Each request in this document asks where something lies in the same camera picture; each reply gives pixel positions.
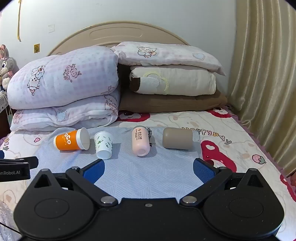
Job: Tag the brown pillow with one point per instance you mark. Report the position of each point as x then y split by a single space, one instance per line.
171 102

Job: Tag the white wall switch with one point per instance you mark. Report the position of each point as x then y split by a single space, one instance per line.
51 28

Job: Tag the white cup with green print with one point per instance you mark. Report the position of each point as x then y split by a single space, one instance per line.
103 143

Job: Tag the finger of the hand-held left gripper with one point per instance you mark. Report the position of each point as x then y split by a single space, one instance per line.
27 161

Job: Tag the folded pink checked quilt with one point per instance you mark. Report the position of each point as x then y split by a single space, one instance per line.
62 88

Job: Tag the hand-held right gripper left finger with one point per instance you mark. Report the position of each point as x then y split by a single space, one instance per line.
93 172

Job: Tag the yellow hanging ribbon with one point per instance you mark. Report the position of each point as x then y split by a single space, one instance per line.
19 20

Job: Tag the white pillow with bear print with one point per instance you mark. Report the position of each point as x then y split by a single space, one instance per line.
166 54

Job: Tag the beige headboard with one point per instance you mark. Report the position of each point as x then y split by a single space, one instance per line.
129 32

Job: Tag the pink bottle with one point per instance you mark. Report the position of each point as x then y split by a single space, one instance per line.
140 141

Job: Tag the light blue mat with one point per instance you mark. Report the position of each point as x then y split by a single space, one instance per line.
143 171

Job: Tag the cream pillow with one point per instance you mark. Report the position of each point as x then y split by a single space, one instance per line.
180 82

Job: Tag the grey fuzzy cloth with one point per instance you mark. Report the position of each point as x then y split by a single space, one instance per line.
5 215

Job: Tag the taupe cup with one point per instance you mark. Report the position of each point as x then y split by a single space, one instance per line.
177 138

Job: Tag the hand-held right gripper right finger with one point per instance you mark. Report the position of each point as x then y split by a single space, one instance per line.
203 171

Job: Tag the orange paper cup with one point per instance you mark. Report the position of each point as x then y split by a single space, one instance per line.
67 140

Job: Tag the grey plush rabbit toy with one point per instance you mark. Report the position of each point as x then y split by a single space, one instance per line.
5 64

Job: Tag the yellow wall sticker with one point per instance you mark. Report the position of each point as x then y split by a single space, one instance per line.
36 48

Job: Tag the beige curtain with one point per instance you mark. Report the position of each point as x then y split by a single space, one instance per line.
266 69

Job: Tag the printed bed sheet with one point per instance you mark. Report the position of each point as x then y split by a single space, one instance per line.
245 143

